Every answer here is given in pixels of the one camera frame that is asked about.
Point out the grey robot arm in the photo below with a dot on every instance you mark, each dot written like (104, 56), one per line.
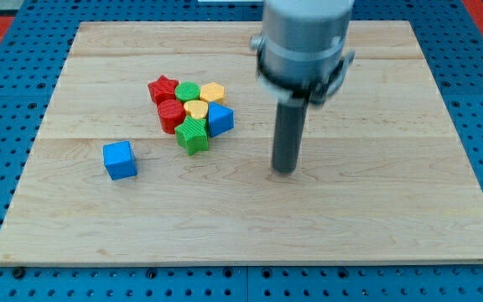
(300, 48)

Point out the green star block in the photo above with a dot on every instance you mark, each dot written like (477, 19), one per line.
(192, 135)

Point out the red star block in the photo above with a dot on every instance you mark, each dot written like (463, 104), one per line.
(162, 89)

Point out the blue triangle block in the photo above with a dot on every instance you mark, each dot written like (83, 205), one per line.
(220, 119)

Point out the yellow heart block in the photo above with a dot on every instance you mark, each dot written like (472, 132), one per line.
(196, 109)

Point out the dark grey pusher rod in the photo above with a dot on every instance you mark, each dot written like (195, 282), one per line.
(289, 126)

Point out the yellow hexagon block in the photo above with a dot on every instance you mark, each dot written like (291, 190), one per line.
(213, 92)

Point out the red cylinder block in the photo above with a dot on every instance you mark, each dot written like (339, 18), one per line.
(171, 114)

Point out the green cylinder block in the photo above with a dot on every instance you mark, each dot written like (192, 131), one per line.
(187, 91)

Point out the wooden board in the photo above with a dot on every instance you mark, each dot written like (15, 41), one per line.
(382, 177)

